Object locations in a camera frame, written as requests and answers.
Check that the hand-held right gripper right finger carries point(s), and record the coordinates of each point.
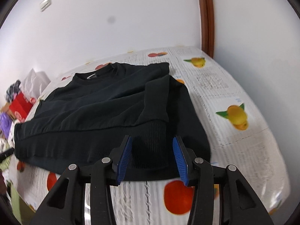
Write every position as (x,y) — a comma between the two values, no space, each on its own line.
(181,161)

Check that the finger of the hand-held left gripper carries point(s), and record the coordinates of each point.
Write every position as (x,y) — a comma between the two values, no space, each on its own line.
(7,154)

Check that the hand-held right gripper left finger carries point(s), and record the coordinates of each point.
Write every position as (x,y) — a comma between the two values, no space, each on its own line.
(123,161)

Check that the black sweatshirt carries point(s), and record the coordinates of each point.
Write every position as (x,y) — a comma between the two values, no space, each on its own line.
(105,107)

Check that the purple bag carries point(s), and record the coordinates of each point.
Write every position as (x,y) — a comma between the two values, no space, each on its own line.
(5,124)

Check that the red paper bag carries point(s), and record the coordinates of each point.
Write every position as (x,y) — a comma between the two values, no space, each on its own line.
(21,107)

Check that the green cloth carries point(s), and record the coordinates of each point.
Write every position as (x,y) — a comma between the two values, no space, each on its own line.
(21,201)

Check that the plaid cloth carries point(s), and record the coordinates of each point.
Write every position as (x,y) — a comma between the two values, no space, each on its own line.
(13,90)

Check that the white plastic bag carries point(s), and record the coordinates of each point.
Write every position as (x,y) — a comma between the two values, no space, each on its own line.
(35,82)

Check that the fruit print tablecloth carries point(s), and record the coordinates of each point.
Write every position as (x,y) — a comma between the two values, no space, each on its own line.
(234,86)

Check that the brown wooden door frame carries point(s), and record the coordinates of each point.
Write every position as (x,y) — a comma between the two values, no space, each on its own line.
(207,16)

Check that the white wall light switch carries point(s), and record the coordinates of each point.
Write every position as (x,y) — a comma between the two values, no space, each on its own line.
(45,2)

